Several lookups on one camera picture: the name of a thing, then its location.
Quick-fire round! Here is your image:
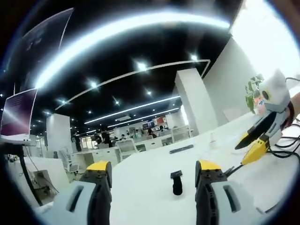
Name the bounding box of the white-framed computer monitor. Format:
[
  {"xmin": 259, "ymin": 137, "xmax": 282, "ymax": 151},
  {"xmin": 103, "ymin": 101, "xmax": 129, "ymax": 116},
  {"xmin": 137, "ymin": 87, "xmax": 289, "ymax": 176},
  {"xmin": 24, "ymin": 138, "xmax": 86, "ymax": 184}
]
[{"xmin": 0, "ymin": 88, "xmax": 38, "ymax": 144}]

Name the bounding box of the dark flat bar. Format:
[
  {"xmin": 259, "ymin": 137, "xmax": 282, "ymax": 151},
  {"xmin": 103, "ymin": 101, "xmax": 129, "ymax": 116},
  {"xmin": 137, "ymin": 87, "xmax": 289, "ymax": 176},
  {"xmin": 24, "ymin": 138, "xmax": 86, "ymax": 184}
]
[{"xmin": 169, "ymin": 144, "xmax": 194, "ymax": 154}]

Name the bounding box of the small white bottle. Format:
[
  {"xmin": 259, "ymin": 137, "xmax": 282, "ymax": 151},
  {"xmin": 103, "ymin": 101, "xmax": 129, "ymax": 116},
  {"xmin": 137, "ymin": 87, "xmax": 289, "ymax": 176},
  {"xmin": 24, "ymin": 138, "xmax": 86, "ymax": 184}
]
[{"xmin": 210, "ymin": 132, "xmax": 218, "ymax": 150}]

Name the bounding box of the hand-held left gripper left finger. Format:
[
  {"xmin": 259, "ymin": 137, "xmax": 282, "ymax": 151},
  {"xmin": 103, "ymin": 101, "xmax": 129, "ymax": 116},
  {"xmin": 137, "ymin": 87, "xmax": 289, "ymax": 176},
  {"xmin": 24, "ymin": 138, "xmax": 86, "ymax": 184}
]
[{"xmin": 52, "ymin": 160, "xmax": 113, "ymax": 225}]

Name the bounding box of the white square pillar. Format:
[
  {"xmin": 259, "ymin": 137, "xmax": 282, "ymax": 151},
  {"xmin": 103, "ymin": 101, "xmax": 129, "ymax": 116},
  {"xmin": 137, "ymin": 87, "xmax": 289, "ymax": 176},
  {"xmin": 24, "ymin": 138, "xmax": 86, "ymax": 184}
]
[{"xmin": 174, "ymin": 69, "xmax": 212, "ymax": 137}]

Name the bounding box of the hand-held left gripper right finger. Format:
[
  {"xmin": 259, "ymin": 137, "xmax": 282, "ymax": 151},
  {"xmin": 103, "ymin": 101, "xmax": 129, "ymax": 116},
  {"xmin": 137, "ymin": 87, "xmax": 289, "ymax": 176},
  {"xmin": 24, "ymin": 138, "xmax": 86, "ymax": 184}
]
[{"xmin": 195, "ymin": 159, "xmax": 268, "ymax": 225}]

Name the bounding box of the black data cable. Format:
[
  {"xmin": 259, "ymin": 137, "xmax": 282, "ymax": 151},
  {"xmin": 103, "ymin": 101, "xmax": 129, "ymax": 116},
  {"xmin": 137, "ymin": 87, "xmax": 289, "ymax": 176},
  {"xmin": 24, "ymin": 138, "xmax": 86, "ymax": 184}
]
[{"xmin": 224, "ymin": 135, "xmax": 300, "ymax": 176}]

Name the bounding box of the green potted plant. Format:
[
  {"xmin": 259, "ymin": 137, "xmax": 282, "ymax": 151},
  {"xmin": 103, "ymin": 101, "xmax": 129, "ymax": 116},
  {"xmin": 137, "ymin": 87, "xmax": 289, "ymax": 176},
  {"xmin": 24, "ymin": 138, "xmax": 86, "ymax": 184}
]
[{"xmin": 245, "ymin": 74, "xmax": 265, "ymax": 115}]

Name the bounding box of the white mesh office chair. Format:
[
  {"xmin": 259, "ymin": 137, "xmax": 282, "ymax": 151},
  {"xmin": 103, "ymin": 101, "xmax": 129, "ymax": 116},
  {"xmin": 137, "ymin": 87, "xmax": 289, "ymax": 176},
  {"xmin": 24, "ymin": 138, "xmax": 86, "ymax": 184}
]
[
  {"xmin": 58, "ymin": 150, "xmax": 81, "ymax": 174},
  {"xmin": 116, "ymin": 138, "xmax": 137, "ymax": 160}
]

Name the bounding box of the small black cylindrical object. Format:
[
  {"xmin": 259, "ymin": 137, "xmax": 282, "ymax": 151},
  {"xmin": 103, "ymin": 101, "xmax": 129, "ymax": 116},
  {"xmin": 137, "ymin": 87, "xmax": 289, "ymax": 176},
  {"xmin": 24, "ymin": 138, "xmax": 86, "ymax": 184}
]
[{"xmin": 170, "ymin": 171, "xmax": 184, "ymax": 195}]

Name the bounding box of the large dark hanging screen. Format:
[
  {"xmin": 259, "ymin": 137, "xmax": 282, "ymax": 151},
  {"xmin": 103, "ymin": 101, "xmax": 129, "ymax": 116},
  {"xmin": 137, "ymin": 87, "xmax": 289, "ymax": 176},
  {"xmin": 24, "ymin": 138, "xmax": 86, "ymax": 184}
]
[{"xmin": 20, "ymin": 7, "xmax": 75, "ymax": 92}]

